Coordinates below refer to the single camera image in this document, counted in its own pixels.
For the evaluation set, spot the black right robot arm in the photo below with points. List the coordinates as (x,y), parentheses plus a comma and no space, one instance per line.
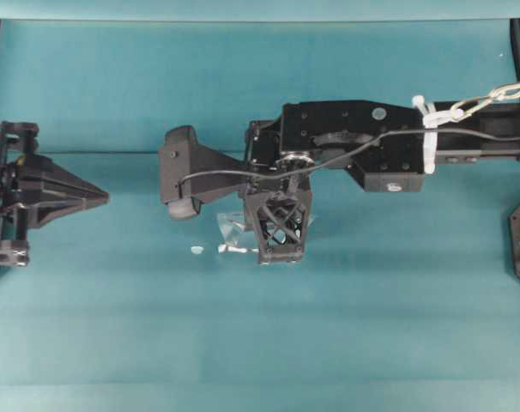
(383,148)

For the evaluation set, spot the small white sticker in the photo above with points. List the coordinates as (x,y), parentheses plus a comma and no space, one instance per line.
(197,250)

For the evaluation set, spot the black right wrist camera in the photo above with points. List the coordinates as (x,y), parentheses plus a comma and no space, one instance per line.
(192,174)

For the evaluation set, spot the metal chain links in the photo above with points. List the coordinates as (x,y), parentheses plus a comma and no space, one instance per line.
(491,101)

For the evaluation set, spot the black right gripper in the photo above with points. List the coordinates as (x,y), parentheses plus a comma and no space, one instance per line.
(275,197)

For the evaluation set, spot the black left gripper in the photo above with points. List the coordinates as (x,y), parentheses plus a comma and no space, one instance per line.
(35,178)

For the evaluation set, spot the white zip tie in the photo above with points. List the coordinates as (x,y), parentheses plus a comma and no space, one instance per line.
(431,120)

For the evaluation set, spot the silver zip bag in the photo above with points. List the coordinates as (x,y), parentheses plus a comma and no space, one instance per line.
(233,229)

